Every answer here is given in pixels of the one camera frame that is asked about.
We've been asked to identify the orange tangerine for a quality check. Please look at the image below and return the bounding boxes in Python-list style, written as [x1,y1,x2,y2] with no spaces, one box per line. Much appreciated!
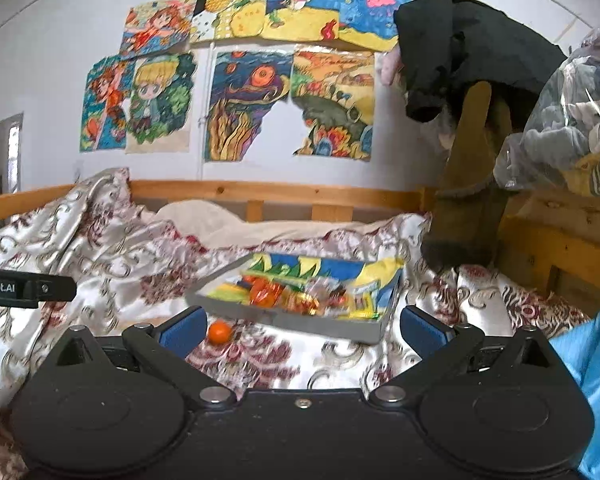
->
[207,320,233,346]

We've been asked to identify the gold red snack packet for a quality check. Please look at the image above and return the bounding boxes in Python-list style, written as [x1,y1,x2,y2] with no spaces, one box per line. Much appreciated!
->
[276,287,326,316]

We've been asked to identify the red-haired girl drawing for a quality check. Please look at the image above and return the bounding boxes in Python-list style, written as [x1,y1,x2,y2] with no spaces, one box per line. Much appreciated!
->
[80,55,135,153]
[119,0,197,60]

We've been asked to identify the grey box with painted lining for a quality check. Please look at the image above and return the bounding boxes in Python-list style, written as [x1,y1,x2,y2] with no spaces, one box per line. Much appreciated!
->
[185,252,403,344]

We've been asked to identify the brown fleece-lined coat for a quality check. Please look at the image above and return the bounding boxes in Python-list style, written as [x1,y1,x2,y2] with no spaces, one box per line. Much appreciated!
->
[420,81,513,272]

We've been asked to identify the red-haired girl drawing upper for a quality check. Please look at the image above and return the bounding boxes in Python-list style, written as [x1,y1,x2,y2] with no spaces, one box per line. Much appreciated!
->
[119,0,197,60]

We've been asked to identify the landscape flowers drawing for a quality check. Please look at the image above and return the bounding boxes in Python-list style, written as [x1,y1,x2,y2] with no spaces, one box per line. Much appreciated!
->
[290,48,376,162]

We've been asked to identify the red-haired girl drawing lower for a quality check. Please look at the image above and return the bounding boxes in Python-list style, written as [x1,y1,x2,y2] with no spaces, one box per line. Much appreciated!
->
[80,55,135,153]

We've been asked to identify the fish on sand drawing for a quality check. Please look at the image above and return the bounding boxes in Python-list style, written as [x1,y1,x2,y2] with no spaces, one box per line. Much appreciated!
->
[260,0,340,42]

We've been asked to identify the floral satin bed cover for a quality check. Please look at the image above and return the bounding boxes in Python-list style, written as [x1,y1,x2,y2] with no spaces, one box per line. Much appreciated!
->
[0,181,586,479]

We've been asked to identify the clear plastic bag of clothes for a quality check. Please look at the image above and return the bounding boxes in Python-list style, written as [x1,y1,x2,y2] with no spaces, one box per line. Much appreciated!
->
[493,27,600,197]

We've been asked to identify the pink jellyfish drawing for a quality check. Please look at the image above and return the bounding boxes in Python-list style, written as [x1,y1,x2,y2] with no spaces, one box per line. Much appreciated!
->
[339,0,411,52]

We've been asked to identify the pink clear snack packet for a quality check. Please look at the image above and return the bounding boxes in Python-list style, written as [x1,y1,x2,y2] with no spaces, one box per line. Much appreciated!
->
[306,276,348,310]

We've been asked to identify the wooden bed frame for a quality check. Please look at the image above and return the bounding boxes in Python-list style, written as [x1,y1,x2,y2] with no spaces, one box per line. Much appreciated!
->
[76,168,600,296]

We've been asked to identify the blond boy drawing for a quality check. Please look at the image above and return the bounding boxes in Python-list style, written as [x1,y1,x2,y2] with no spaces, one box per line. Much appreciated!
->
[125,53,197,154]

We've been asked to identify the yellow snack packet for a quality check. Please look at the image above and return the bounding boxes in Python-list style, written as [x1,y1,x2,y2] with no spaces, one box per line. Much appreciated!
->
[338,287,386,321]

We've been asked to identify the pineapple yellow drawing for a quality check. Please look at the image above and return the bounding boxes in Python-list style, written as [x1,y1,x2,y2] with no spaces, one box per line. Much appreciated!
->
[189,0,266,44]

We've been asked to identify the black jacket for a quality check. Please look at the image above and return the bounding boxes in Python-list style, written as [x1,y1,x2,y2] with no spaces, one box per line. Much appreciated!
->
[393,0,566,131]

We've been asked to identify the grey window frame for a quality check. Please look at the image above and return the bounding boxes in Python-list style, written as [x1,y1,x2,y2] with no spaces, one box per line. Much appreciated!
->
[0,113,23,195]

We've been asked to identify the orange red snack bag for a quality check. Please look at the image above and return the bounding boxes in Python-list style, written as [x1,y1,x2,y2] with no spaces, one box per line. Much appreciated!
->
[239,275,285,308]

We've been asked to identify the swirly blue orange drawing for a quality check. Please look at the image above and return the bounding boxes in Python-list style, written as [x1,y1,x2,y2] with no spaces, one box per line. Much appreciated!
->
[204,50,292,162]

